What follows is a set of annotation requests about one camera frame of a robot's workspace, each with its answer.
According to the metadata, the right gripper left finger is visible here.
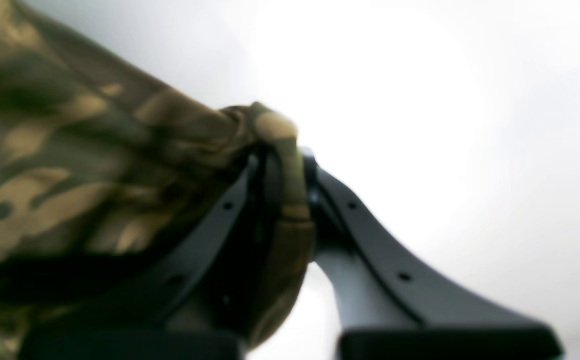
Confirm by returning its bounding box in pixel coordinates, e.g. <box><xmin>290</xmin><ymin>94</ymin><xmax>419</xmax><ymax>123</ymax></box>
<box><xmin>18</xmin><ymin>150</ymin><xmax>269</xmax><ymax>360</ymax></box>

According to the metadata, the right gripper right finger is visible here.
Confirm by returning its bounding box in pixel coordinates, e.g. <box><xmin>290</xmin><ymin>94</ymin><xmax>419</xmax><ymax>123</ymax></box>
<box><xmin>303</xmin><ymin>148</ymin><xmax>564</xmax><ymax>360</ymax></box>

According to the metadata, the camouflage t-shirt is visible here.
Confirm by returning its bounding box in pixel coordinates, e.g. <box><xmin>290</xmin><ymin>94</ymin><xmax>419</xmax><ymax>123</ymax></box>
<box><xmin>0</xmin><ymin>0</ymin><xmax>315</xmax><ymax>360</ymax></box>

